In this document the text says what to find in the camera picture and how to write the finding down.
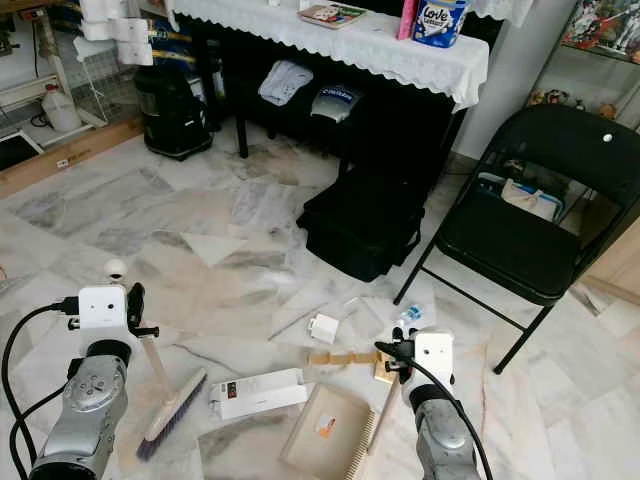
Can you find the white rectangular carton box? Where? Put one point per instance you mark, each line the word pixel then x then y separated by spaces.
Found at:
pixel 260 393

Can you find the small clear plastic bottle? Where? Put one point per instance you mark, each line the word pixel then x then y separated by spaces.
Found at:
pixel 410 316

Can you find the gold and wooden piece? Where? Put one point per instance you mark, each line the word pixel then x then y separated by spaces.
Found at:
pixel 345 357

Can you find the small white box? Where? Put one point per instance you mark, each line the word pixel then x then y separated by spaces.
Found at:
pixel 324 329

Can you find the black fabric bag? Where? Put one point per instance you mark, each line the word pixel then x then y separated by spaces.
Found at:
pixel 360 230

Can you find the brown wooden plank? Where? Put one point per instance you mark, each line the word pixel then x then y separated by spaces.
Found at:
pixel 70 160

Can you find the black folding chair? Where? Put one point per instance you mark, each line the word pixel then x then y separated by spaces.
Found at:
pixel 510 245

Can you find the black vacuum cleaner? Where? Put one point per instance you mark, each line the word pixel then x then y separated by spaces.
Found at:
pixel 170 115

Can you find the black piano bench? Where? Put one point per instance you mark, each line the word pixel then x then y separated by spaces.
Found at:
pixel 241 140

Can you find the white plastic jug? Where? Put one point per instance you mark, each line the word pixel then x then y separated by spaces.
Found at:
pixel 60 112

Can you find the white blue-trimmed bag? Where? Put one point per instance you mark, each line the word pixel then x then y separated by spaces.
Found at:
pixel 530 200

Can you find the black upright piano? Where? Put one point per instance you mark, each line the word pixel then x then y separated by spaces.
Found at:
pixel 410 140

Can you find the light wooden cabinet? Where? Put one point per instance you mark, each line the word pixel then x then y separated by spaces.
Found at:
pixel 620 260

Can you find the blue gold printed pack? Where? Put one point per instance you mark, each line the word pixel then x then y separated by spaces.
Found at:
pixel 175 50

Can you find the white lace cloth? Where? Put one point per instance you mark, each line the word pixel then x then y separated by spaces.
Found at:
pixel 500 10
pixel 390 50

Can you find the pink bottle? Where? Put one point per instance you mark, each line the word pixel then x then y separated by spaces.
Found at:
pixel 406 20

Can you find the blue Love tissue pack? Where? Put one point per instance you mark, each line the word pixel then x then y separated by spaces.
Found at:
pixel 438 22

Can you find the colourful book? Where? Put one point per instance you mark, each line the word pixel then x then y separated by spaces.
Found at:
pixel 330 15

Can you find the glass display cabinet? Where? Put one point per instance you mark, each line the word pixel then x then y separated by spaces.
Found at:
pixel 595 40

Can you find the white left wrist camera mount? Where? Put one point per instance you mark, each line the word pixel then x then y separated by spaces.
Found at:
pixel 102 308

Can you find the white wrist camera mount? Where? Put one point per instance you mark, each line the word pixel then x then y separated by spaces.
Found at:
pixel 435 352
pixel 102 308

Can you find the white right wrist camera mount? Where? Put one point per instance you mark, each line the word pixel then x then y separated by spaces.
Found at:
pixel 435 352

